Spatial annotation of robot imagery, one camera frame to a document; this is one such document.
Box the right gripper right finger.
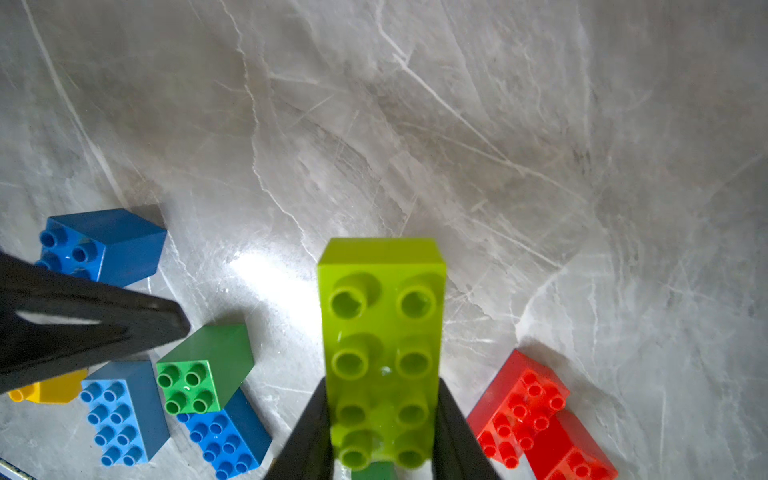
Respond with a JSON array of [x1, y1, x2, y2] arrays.
[[432, 378, 500, 480]]

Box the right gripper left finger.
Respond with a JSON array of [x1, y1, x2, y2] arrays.
[[265, 379, 334, 480]]

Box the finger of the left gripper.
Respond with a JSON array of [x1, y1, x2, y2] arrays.
[[1, 253, 191, 393]]

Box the red long brick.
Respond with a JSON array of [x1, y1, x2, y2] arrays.
[[467, 350, 570, 469]]

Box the lime green long brick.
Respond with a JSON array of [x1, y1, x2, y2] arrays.
[[317, 238, 447, 471]]

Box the yellow square brick left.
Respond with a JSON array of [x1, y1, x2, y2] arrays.
[[8, 369, 88, 404]]

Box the green square brick middle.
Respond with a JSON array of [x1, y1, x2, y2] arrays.
[[351, 462, 398, 480]]

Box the green square brick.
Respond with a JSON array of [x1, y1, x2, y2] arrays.
[[351, 462, 398, 480], [156, 324, 254, 416]]

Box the dark blue long brick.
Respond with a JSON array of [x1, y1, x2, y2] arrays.
[[176, 388, 272, 480]]

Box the red square brick right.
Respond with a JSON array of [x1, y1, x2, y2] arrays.
[[525, 410, 619, 480]]

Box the light blue long brick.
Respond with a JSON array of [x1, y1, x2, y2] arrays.
[[79, 360, 170, 468]]

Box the blue square brick left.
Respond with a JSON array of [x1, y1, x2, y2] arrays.
[[35, 209, 167, 287]]

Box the green square brick left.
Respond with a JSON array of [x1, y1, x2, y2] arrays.
[[156, 324, 254, 416]]

